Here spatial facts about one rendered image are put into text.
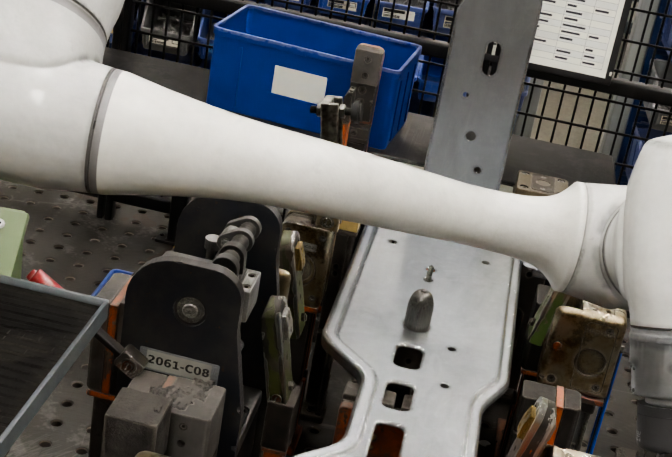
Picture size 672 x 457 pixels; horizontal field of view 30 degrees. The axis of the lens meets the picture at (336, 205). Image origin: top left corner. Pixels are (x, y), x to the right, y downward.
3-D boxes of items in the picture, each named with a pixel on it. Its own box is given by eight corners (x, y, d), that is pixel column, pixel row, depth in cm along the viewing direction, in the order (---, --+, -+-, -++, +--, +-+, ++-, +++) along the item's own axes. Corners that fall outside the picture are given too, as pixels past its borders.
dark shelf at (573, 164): (613, 223, 190) (618, 205, 189) (50, 99, 199) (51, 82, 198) (610, 171, 210) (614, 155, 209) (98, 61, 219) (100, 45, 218)
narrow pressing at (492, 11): (493, 213, 186) (545, -8, 172) (417, 196, 187) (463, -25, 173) (493, 212, 187) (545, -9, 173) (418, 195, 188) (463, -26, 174)
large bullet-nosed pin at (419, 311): (425, 345, 151) (435, 297, 148) (399, 339, 151) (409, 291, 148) (428, 333, 154) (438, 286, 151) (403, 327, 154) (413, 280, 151)
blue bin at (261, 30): (385, 151, 194) (400, 72, 188) (202, 104, 199) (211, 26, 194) (409, 119, 208) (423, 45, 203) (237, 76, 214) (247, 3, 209)
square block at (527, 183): (515, 407, 195) (569, 198, 180) (465, 395, 196) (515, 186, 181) (517, 381, 202) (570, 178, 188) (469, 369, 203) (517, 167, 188)
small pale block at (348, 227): (321, 425, 182) (363, 199, 167) (298, 419, 182) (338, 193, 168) (325, 412, 185) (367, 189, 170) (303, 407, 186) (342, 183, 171)
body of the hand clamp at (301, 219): (292, 456, 174) (332, 231, 160) (245, 445, 175) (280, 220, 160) (301, 433, 179) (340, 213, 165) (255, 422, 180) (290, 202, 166)
